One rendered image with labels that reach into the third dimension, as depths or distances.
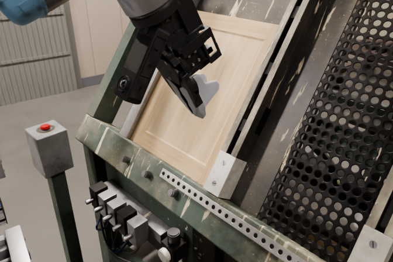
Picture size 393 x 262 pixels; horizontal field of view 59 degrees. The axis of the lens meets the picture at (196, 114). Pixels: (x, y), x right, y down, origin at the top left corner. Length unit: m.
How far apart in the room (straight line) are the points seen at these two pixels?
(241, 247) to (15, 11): 0.79
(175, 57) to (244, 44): 0.72
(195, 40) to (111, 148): 0.95
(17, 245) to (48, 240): 1.47
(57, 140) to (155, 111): 0.40
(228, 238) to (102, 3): 3.64
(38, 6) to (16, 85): 3.81
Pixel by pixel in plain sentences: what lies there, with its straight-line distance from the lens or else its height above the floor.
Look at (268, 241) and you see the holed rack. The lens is 0.96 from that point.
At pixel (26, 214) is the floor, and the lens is 2.58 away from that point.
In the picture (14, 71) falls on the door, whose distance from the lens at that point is 4.19.
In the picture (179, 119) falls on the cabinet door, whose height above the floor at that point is 1.01.
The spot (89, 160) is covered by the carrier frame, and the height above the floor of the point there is 0.70.
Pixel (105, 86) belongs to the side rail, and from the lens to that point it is 1.54.
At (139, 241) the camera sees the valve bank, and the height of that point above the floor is 0.70.
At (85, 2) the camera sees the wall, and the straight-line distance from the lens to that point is 4.27.
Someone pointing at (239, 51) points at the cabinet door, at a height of 1.25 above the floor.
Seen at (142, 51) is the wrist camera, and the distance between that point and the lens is 0.48.
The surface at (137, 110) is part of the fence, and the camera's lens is 1.36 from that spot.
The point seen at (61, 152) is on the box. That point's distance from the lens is 1.47.
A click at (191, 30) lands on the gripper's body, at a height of 1.46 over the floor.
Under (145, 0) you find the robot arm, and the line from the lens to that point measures 0.45.
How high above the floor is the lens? 1.58
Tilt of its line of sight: 26 degrees down
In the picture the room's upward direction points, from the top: straight up
